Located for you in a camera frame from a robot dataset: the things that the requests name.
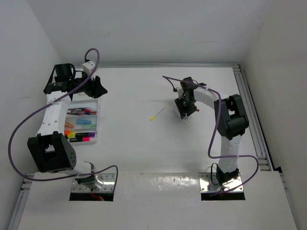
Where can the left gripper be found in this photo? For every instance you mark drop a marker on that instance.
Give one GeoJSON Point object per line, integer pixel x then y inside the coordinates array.
{"type": "Point", "coordinates": [95, 89]}

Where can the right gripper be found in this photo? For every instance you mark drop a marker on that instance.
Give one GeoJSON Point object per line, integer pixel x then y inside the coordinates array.
{"type": "Point", "coordinates": [183, 110]}

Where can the red capped pen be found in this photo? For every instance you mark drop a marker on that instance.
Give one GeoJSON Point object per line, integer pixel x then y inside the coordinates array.
{"type": "Point", "coordinates": [89, 112]}

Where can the blue gel pen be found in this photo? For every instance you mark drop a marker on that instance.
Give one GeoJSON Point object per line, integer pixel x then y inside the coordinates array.
{"type": "Point", "coordinates": [79, 109]}

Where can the red gel pen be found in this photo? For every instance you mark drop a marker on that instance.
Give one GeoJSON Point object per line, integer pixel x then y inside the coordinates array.
{"type": "Point", "coordinates": [77, 114]}

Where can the yellow white marker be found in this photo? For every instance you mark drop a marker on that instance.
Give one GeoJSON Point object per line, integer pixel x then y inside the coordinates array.
{"type": "Point", "coordinates": [155, 115]}

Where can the green eraser case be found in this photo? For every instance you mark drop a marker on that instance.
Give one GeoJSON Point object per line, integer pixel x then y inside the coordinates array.
{"type": "Point", "coordinates": [88, 126]}

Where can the blue eraser case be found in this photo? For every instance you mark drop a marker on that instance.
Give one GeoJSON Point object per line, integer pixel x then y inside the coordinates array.
{"type": "Point", "coordinates": [83, 121]}

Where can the orange eraser case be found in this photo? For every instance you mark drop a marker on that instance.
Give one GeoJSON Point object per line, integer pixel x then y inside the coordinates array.
{"type": "Point", "coordinates": [68, 125]}

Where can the purple black highlighter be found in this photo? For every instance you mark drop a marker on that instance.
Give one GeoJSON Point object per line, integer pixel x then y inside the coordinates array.
{"type": "Point", "coordinates": [85, 135]}

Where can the pink black highlighter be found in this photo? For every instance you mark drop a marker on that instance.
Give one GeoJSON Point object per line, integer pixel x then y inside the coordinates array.
{"type": "Point", "coordinates": [79, 139]}

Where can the yellow black highlighter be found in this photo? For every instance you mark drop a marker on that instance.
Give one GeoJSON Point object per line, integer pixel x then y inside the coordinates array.
{"type": "Point", "coordinates": [71, 135]}

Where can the orange black highlighter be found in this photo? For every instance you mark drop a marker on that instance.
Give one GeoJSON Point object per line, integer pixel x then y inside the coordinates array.
{"type": "Point", "coordinates": [66, 132]}

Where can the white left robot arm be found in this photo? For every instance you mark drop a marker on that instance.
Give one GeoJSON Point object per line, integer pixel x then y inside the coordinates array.
{"type": "Point", "coordinates": [50, 149]}

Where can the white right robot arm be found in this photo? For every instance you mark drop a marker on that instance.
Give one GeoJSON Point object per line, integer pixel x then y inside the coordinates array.
{"type": "Point", "coordinates": [231, 119]}

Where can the white plastic organizer tray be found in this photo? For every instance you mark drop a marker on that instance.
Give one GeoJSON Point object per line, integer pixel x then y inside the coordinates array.
{"type": "Point", "coordinates": [92, 104]}

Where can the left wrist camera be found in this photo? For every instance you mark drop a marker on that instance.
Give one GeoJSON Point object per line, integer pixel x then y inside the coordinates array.
{"type": "Point", "coordinates": [89, 68]}

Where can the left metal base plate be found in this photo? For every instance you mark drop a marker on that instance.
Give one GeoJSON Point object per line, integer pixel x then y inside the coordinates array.
{"type": "Point", "coordinates": [103, 183]}

